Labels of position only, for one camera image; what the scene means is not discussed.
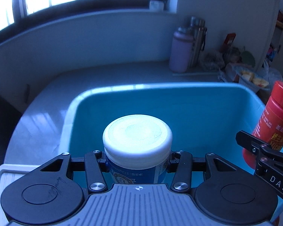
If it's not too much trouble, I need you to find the snack packet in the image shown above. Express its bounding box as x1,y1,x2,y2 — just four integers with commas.
217,70,228,83

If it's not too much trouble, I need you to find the pink thermos bottle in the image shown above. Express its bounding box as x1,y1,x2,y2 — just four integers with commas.
169,27,194,73

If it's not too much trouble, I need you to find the clear plastic bag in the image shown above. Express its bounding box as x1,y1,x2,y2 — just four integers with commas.
262,60,283,89

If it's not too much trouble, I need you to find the white bowl with fruit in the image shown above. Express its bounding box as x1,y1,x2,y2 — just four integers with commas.
234,66,270,93

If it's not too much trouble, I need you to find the red black box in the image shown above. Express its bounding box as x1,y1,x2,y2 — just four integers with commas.
222,33,236,52

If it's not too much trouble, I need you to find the white bin lid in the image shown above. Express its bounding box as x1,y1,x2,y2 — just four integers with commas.
0,164,39,225

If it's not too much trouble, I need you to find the red bottle back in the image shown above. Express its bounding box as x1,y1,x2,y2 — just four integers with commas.
242,80,283,170

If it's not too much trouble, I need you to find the green round object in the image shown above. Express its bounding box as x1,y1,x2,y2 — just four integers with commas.
241,50,256,67

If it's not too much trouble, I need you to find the steel thermos flask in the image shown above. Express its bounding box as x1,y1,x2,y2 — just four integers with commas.
189,16,207,67

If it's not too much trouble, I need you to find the small white cup on sill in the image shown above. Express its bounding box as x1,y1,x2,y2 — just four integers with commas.
149,0,164,12

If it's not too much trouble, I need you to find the white blue-label bottle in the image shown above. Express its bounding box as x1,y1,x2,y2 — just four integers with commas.
103,114,173,184

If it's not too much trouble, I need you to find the teal plastic storage bin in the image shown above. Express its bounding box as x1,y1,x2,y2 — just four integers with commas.
58,82,283,226

